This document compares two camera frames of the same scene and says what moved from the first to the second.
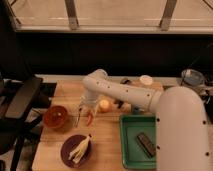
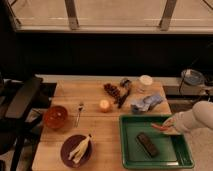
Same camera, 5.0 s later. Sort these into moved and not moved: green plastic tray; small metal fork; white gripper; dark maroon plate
Moved: white gripper
Not moved: dark maroon plate; green plastic tray; small metal fork
